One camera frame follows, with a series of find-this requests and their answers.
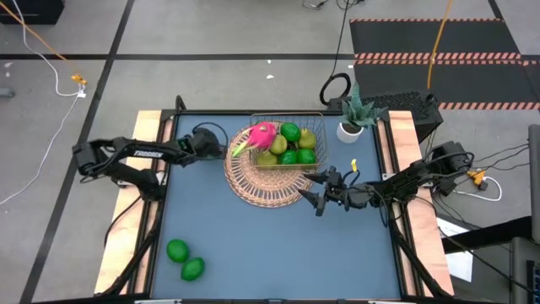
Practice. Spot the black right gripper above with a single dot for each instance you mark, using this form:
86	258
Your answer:
358	196

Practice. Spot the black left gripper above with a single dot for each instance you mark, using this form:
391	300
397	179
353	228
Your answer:
206	143

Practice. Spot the green lime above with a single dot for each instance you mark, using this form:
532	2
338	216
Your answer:
192	269
290	132
177	251
306	156
288	158

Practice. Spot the yellow-green pear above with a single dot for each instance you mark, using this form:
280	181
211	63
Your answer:
308	138
278	145
266	159

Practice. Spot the pink dragon fruit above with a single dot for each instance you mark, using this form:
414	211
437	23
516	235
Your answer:
261	136

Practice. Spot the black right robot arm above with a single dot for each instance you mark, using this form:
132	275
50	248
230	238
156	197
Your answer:
405	183

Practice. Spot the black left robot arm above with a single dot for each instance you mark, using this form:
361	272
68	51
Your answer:
126	148

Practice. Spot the round woven placemat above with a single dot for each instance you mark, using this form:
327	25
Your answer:
266	190

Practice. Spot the light wooden side board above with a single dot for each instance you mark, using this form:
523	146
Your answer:
145	124
432	253

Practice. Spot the green plant in white pot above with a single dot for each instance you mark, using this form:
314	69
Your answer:
350	134

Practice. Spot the black power adapter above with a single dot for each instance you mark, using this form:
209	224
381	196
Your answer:
447	186

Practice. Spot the yellow power plug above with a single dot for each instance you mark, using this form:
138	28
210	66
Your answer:
476	176

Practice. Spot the white paper sheet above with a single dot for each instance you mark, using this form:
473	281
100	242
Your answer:
462	268

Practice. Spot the black striped-edge floor mat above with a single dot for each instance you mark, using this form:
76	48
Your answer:
422	38
464	80

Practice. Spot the black beam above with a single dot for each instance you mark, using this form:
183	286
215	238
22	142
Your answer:
498	234

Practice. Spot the grey desk equipment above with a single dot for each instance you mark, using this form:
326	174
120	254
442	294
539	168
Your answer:
523	270

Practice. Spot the black box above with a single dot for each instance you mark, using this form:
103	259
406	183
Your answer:
29	10

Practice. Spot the grey vertical post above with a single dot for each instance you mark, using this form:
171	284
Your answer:
535	181

